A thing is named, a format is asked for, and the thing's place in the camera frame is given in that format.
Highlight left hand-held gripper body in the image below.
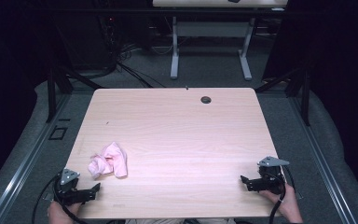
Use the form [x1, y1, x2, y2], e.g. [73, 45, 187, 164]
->
[54, 168, 90, 206]

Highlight person's left hand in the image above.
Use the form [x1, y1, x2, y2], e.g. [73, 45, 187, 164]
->
[47, 200, 82, 224]

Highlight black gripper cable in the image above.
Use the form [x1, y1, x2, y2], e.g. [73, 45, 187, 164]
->
[31, 174, 90, 224]
[268, 165, 296, 224]

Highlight black power strip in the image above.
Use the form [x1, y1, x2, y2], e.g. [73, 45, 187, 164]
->
[104, 16, 119, 69]

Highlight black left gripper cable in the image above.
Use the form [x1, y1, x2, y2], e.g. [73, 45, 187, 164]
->
[31, 174, 90, 224]

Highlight black floor cables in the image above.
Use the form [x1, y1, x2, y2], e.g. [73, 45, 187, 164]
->
[114, 43, 167, 90]

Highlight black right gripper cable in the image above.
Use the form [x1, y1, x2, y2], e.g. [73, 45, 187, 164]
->
[268, 165, 296, 224]

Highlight black metal stand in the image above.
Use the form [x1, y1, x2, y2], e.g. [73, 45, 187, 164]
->
[254, 65, 312, 127]
[45, 60, 105, 124]

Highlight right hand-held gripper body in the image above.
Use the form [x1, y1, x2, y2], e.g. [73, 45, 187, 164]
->
[254, 156, 291, 195]

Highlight person's right hand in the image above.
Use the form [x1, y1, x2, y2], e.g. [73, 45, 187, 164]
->
[258, 182, 304, 224]

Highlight white-legged desk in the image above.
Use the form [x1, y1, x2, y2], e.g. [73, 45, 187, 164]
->
[151, 0, 289, 81]

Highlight pink cloth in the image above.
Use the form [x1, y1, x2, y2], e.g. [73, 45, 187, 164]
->
[88, 141, 129, 180]

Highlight aluminium floor rail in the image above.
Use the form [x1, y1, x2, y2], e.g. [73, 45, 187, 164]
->
[0, 92, 73, 224]
[287, 92, 358, 224]

